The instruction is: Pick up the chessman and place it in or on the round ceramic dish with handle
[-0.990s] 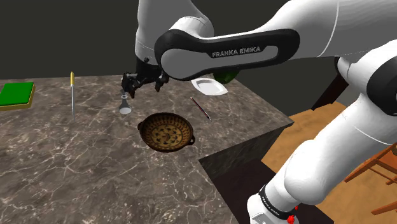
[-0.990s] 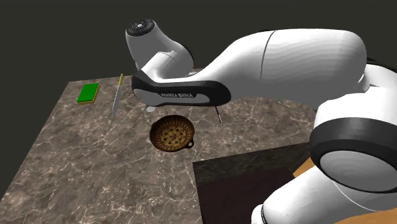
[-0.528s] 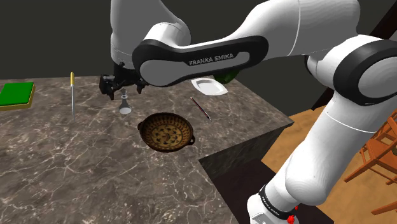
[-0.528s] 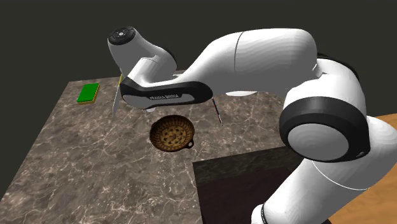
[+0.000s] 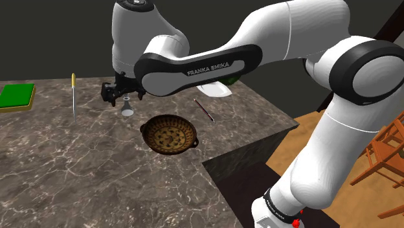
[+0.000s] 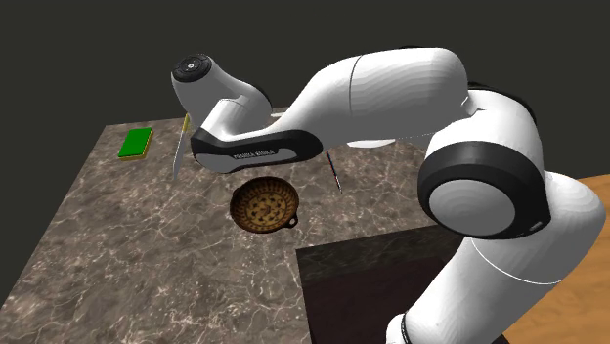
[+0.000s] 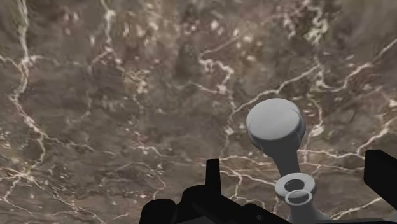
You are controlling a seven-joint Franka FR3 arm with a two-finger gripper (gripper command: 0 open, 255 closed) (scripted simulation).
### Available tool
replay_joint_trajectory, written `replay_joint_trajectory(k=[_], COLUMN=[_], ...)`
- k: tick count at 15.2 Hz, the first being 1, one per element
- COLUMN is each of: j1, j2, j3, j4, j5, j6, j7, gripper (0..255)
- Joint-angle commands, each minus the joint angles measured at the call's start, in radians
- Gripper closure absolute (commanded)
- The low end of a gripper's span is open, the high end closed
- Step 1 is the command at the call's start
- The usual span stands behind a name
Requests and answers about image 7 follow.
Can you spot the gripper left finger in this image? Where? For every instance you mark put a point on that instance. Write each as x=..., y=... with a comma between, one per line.
x=213, y=186

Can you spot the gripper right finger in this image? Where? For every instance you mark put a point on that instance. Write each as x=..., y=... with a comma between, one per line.
x=381, y=176

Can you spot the grey round-headed kitchen tool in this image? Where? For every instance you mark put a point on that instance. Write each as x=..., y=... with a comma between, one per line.
x=279, y=130

